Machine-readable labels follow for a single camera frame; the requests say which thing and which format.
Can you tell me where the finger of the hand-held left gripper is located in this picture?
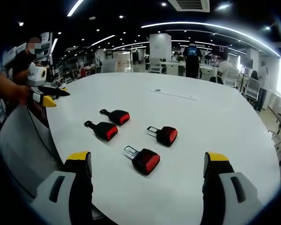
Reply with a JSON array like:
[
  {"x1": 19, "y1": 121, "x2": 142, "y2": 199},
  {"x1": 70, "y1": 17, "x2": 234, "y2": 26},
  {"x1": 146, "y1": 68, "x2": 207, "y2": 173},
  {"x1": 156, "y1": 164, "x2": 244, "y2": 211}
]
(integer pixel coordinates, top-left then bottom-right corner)
[
  {"x1": 37, "y1": 85, "x2": 71, "y2": 98},
  {"x1": 32, "y1": 91, "x2": 58, "y2": 108}
]

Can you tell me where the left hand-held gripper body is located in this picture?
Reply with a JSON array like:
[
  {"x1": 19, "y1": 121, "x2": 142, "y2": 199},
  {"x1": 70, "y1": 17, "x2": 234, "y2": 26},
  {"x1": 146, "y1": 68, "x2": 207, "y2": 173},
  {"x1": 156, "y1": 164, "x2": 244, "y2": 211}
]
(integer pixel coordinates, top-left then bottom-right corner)
[{"x1": 26, "y1": 61, "x2": 48, "y2": 93}]

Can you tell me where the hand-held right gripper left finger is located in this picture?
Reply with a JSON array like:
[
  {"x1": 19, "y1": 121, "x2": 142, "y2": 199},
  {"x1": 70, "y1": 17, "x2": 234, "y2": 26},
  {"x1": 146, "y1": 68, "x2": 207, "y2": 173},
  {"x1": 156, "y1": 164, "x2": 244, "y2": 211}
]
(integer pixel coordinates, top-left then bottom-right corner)
[{"x1": 30, "y1": 151, "x2": 95, "y2": 225}]

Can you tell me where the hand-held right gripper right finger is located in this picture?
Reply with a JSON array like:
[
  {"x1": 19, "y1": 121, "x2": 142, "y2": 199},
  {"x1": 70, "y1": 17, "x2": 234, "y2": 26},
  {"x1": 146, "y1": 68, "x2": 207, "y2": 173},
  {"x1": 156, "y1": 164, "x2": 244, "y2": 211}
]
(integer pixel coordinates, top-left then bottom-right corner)
[{"x1": 201, "y1": 151, "x2": 266, "y2": 225}]

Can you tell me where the seat belt buckle black tab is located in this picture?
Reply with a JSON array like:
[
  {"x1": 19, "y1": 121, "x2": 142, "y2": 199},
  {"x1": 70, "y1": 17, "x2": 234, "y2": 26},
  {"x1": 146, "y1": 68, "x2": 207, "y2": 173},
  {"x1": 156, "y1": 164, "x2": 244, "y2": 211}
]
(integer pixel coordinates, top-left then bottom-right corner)
[
  {"x1": 84, "y1": 120, "x2": 119, "y2": 142},
  {"x1": 99, "y1": 108, "x2": 131, "y2": 126}
]

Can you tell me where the seat belt buckle metal tongue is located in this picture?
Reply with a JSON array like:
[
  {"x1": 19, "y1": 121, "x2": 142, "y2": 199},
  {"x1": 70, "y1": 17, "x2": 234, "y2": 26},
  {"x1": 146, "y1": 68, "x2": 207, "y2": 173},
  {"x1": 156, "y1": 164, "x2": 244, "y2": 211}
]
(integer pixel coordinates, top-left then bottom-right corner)
[
  {"x1": 146, "y1": 126, "x2": 179, "y2": 148},
  {"x1": 123, "y1": 145, "x2": 161, "y2": 176}
]

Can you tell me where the person's left forearm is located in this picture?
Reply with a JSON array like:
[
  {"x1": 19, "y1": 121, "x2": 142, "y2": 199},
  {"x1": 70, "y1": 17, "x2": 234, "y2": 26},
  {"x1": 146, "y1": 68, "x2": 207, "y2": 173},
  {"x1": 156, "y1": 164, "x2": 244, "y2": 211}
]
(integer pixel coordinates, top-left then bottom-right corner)
[{"x1": 0, "y1": 72, "x2": 31, "y2": 105}]

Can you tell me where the person's body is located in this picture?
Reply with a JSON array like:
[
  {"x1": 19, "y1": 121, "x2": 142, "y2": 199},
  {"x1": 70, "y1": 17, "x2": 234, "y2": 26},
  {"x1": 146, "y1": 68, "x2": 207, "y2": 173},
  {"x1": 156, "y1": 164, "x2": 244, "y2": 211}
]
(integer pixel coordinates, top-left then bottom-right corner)
[{"x1": 11, "y1": 37, "x2": 42, "y2": 85}]

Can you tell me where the grey mesh office chair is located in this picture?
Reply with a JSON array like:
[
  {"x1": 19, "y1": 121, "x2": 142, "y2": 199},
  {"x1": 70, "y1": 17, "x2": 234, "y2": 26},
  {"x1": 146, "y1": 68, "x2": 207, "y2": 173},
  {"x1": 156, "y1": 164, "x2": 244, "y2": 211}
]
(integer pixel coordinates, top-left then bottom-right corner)
[{"x1": 0, "y1": 105, "x2": 64, "y2": 205}]

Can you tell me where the white office chair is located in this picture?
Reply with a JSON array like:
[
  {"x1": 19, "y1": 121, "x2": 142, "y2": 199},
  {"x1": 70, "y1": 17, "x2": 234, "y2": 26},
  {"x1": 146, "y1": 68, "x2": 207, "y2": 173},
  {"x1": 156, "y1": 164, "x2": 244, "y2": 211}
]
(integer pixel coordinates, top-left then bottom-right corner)
[
  {"x1": 149, "y1": 61, "x2": 167, "y2": 75},
  {"x1": 243, "y1": 76, "x2": 262, "y2": 102},
  {"x1": 223, "y1": 67, "x2": 240, "y2": 89}
]

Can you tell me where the white office desk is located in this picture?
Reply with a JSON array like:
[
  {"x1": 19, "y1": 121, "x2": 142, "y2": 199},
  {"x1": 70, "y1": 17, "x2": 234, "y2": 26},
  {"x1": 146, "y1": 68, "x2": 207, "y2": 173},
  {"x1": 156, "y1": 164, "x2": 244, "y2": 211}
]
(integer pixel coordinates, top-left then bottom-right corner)
[{"x1": 165, "y1": 61, "x2": 186, "y2": 76}]

